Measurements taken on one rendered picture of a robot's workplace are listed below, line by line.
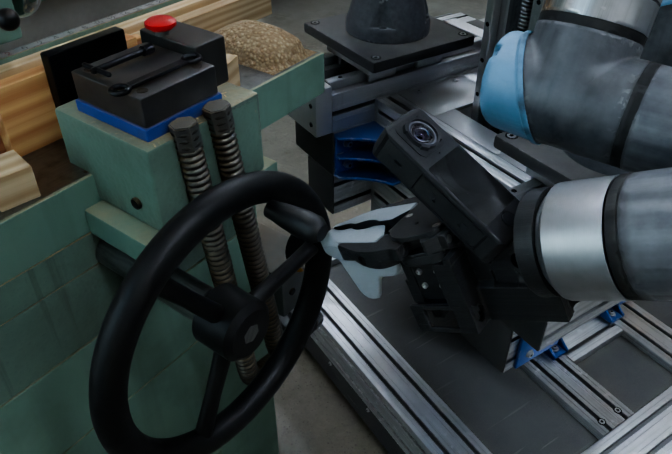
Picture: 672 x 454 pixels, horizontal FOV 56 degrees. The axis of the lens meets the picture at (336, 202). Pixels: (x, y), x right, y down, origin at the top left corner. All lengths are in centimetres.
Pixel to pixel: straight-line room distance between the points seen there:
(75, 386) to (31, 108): 30
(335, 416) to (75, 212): 98
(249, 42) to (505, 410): 84
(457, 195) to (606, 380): 103
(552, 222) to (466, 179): 7
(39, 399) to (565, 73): 59
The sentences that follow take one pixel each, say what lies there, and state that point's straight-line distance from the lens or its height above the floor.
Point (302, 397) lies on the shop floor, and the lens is 154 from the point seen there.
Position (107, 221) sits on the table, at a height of 87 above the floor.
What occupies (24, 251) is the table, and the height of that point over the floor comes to 86.
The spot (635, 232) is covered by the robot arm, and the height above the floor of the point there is 103.
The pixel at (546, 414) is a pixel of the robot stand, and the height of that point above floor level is 21.
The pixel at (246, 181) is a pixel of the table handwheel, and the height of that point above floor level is 95.
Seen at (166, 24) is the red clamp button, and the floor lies 102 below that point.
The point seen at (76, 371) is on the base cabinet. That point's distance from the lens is 76.
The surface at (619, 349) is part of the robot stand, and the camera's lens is 148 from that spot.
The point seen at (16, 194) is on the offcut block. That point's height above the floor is 91.
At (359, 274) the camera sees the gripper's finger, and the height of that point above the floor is 89.
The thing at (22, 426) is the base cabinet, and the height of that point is 67.
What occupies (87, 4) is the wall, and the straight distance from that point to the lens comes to 351.
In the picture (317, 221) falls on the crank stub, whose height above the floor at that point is 92.
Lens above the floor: 124
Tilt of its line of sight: 36 degrees down
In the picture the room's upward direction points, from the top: straight up
